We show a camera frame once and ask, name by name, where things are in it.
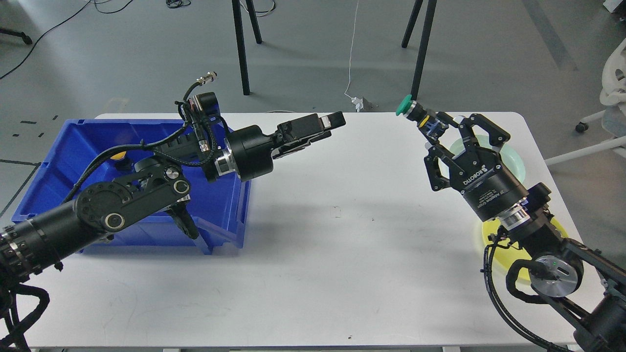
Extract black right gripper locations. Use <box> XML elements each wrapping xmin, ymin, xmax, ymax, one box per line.
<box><xmin>424</xmin><ymin>111</ymin><xmax>529</xmax><ymax>222</ymax></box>

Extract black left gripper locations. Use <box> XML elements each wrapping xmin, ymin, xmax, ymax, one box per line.
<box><xmin>222</xmin><ymin>112</ymin><xmax>346</xmax><ymax>182</ymax></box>

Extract green push button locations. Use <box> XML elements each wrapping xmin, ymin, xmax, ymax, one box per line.
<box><xmin>395</xmin><ymin>94</ymin><xmax>449</xmax><ymax>145</ymax></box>

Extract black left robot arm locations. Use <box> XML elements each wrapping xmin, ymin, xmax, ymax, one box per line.
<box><xmin>1</xmin><ymin>72</ymin><xmax>346</xmax><ymax>352</ymax></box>

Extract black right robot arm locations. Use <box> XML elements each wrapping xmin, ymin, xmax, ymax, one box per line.
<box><xmin>417</xmin><ymin>112</ymin><xmax>625</xmax><ymax>352</ymax></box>

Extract light green plate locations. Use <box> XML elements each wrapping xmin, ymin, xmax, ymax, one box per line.
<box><xmin>449</xmin><ymin>134</ymin><xmax>526</xmax><ymax>183</ymax></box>

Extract yellow plate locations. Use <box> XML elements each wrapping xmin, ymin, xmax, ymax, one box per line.
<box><xmin>481</xmin><ymin>218</ymin><xmax>569</xmax><ymax>286</ymax></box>

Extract blue plastic bin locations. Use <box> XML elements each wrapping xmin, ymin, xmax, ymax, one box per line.
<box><xmin>11</xmin><ymin>119</ymin><xmax>252</xmax><ymax>255</ymax></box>

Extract black stand legs left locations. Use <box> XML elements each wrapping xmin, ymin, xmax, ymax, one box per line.
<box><xmin>232</xmin><ymin>0</ymin><xmax>263</xmax><ymax>96</ymax></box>

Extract black stand legs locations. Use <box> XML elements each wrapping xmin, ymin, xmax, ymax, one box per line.
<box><xmin>401</xmin><ymin>0</ymin><xmax>438</xmax><ymax>100</ymax></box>
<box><xmin>232</xmin><ymin>0</ymin><xmax>263</xmax><ymax>96</ymax></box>

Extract white office chair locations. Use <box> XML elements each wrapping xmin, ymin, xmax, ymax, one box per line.
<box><xmin>575</xmin><ymin>40</ymin><xmax>626</xmax><ymax>156</ymax></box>

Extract black stand legs right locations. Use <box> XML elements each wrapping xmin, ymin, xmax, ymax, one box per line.
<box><xmin>401</xmin><ymin>0</ymin><xmax>438</xmax><ymax>100</ymax></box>

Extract white cable with plug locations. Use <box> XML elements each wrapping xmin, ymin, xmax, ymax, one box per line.
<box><xmin>344</xmin><ymin>0</ymin><xmax>376</xmax><ymax>113</ymax></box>

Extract black floor cable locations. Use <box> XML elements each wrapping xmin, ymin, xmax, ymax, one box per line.
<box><xmin>0</xmin><ymin>0</ymin><xmax>135</xmax><ymax>80</ymax></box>

